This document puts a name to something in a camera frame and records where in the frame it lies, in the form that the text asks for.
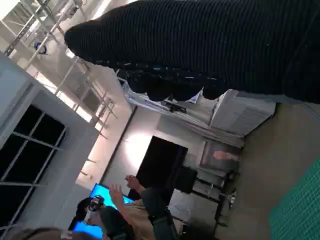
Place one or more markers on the black knitted gloved right hand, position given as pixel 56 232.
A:
pixel 200 37

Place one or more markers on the dark framed window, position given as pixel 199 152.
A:
pixel 27 160

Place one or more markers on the black display panel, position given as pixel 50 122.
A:
pixel 162 160

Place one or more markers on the person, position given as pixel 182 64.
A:
pixel 135 220

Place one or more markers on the glowing blue monitor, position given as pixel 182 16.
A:
pixel 100 192

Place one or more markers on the green cutting mat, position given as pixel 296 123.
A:
pixel 300 205

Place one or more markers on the white cabinet on casters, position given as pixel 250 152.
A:
pixel 242 115

